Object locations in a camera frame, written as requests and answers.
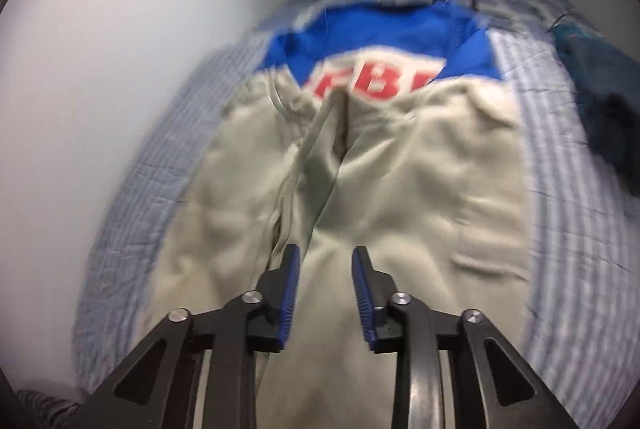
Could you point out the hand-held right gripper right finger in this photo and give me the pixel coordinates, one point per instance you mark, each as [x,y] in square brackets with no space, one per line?
[362,299]

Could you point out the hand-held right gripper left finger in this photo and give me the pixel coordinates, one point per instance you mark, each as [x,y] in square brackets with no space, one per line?
[290,299]

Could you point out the beige and blue jacket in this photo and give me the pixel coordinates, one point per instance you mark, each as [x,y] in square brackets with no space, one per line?
[400,184]

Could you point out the striped blue white bedsheet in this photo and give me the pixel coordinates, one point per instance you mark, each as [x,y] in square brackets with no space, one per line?
[150,149]

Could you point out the striped grey cloth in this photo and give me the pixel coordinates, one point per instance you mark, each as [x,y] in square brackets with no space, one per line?
[47,409]

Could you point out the dark teal cloth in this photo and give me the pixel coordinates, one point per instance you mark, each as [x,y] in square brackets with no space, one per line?
[600,84]

